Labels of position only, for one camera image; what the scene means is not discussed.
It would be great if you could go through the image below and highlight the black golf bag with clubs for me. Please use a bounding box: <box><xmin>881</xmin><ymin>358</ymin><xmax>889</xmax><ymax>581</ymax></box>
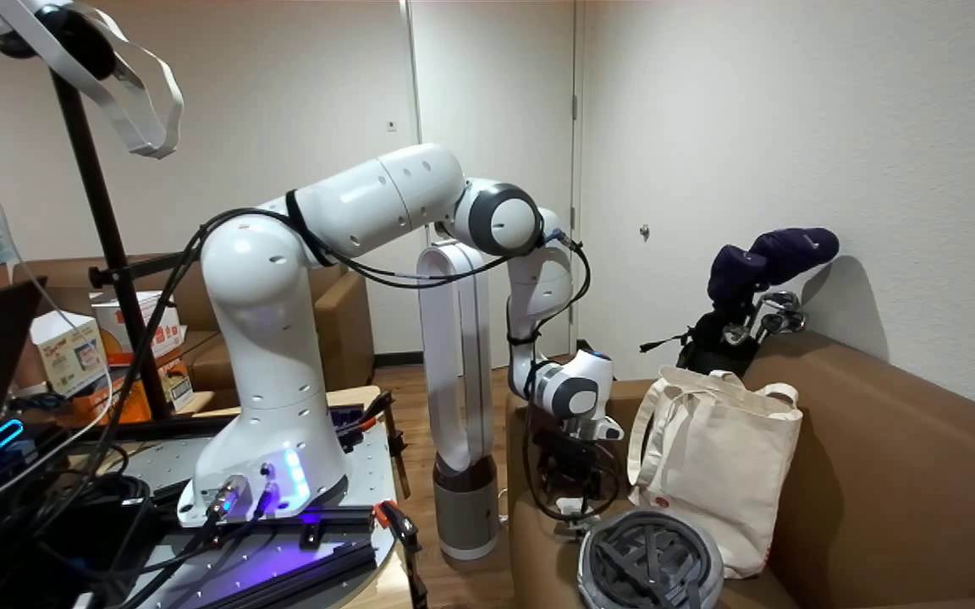
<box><xmin>635</xmin><ymin>286</ymin><xmax>812</xmax><ymax>381</ymax></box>

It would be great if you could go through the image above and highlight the black cable bundle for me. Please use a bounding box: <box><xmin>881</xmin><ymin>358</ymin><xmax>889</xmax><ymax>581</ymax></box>
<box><xmin>0</xmin><ymin>438</ymin><xmax>201</xmax><ymax>609</ymax></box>

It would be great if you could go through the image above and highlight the black tripod pole stand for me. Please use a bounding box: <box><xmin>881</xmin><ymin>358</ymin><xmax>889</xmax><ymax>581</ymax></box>
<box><xmin>48</xmin><ymin>68</ymin><xmax>193</xmax><ymax>439</ymax></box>

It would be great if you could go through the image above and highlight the purple golf club headcover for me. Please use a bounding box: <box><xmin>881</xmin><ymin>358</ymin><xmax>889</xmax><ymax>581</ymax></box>
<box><xmin>709</xmin><ymin>226</ymin><xmax>843</xmax><ymax>314</ymax></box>

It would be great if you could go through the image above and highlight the white orange printed box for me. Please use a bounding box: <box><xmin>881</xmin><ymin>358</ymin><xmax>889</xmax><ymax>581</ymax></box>
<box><xmin>89</xmin><ymin>289</ymin><xmax>189</xmax><ymax>374</ymax></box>

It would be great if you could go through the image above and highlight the white door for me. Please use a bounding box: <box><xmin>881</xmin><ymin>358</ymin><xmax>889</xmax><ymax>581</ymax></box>
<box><xmin>400</xmin><ymin>0</ymin><xmax>582</xmax><ymax>374</ymax></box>

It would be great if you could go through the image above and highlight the white bladeless tower fan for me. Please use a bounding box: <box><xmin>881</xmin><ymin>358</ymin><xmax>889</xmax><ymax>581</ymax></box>
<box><xmin>414</xmin><ymin>223</ymin><xmax>504</xmax><ymax>564</ymax></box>

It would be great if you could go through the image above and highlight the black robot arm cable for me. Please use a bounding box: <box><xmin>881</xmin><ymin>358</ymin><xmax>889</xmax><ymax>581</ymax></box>
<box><xmin>177</xmin><ymin>204</ymin><xmax>628</xmax><ymax>528</ymax></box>

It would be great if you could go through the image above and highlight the cream canvas tote bag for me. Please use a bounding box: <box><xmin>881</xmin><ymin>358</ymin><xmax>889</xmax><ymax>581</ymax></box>
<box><xmin>623</xmin><ymin>366</ymin><xmax>804</xmax><ymax>581</ymax></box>

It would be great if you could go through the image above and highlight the orange flat box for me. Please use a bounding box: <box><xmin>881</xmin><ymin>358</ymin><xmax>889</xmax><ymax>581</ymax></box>
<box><xmin>89</xmin><ymin>356</ymin><xmax>201</xmax><ymax>429</ymax></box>

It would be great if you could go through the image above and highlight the white frame on stand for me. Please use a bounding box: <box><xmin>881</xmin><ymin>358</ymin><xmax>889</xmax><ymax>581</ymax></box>
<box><xmin>0</xmin><ymin>0</ymin><xmax>189</xmax><ymax>163</ymax></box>

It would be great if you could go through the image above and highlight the black red table clamp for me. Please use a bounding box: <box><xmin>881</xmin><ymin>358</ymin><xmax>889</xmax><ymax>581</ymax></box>
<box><xmin>373</xmin><ymin>500</ymin><xmax>429</xmax><ymax>609</ymax></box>

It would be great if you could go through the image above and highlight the small white cardboard box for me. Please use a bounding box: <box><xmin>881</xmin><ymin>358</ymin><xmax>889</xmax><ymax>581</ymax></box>
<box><xmin>28</xmin><ymin>308</ymin><xmax>114</xmax><ymax>401</ymax></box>

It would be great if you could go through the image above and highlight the black controller with purple light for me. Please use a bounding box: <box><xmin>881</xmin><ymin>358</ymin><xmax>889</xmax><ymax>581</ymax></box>
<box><xmin>128</xmin><ymin>505</ymin><xmax>402</xmax><ymax>609</ymax></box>

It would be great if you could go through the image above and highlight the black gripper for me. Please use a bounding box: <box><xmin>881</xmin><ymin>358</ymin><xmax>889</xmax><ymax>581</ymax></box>
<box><xmin>535</xmin><ymin>426</ymin><xmax>617</xmax><ymax>520</ymax></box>

